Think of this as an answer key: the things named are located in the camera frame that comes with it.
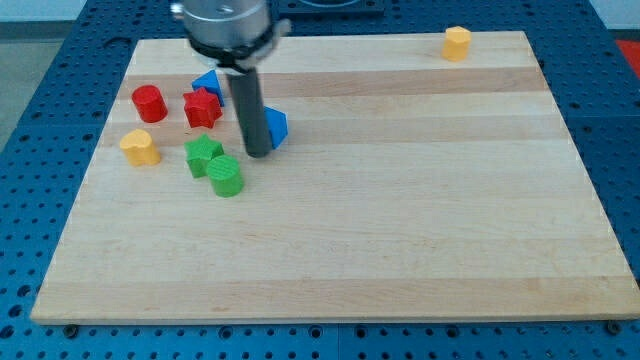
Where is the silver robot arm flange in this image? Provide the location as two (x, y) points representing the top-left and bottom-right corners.
(170, 0), (292, 76)

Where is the green star block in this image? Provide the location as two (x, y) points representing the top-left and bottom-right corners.
(184, 134), (224, 178)

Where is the red star block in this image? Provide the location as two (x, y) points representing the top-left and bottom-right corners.
(183, 87), (223, 129)

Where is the blue pentagon block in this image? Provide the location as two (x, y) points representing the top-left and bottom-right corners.
(265, 107), (288, 149)

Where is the wooden board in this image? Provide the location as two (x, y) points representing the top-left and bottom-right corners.
(31, 31), (639, 325)

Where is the green cylinder block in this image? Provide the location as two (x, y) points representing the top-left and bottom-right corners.
(206, 155), (244, 197)

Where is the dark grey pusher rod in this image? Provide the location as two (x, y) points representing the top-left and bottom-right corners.
(227, 68), (272, 158)

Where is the blue triangle block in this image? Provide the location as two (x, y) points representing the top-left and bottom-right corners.
(191, 70), (225, 107)

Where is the yellow heart block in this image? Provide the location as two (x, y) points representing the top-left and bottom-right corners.
(119, 129), (161, 166)

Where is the red cylinder block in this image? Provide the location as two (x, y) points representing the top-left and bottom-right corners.
(131, 85), (168, 123)

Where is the yellow hexagon block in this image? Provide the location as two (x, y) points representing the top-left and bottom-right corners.
(441, 26), (471, 62)

